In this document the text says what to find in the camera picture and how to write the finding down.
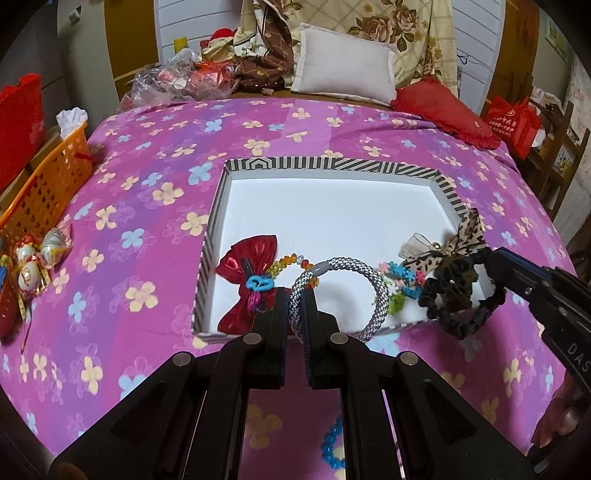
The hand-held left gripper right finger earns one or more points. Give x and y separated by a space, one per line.
314 332

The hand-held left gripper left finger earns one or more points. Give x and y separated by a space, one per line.
274 332

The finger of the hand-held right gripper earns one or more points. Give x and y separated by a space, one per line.
517 281
531 262

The black scrunchie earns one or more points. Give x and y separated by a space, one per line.
450 281

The leopard print bow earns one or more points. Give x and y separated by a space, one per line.
466 230

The red satin bow hair clip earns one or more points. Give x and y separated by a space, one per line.
240 267

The striped cardboard box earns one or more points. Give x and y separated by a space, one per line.
332 207

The wooden chair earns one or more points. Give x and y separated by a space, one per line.
554 152

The red shopping bag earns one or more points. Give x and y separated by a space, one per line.
512 124

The red cushion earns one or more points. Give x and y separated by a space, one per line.
438 110

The brown floral cloth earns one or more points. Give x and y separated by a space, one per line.
265 74

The red plastic basket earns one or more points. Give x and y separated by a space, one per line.
7 309

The white pillow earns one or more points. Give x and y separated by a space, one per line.
341 64

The orange plastic basket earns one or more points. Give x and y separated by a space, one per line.
46 184

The clear plastic bag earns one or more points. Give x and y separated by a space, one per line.
175 78

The cream rose print quilt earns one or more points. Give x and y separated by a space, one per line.
392 18

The white tissue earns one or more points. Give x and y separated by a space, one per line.
71 121

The red plush toy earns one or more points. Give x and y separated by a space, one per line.
217 44

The red gift bag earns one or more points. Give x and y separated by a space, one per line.
18 120

